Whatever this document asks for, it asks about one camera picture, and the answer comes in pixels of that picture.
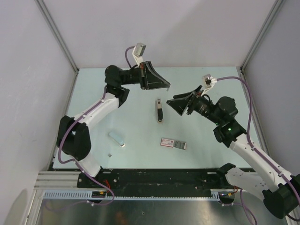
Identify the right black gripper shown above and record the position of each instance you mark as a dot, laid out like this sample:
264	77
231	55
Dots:
179	105

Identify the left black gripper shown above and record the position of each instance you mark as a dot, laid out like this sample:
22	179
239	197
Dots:
153	80

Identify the red white staples box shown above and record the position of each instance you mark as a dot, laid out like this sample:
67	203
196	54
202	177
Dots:
173	143

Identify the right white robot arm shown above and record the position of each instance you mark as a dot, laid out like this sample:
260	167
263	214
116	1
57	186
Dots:
275	186

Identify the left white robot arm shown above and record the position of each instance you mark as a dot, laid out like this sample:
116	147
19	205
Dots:
74	132

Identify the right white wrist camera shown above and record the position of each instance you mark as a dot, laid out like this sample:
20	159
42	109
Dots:
208	83

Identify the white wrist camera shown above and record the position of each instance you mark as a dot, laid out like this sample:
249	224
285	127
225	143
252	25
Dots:
138	52
208	83

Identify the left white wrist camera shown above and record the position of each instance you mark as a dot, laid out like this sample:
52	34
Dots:
138	52

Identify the grey slotted cable duct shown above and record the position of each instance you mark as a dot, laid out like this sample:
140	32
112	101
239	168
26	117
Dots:
97	195

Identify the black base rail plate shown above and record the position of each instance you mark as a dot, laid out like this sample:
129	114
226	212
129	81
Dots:
166	182

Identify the aluminium frame rails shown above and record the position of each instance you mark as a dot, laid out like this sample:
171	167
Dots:
276	96

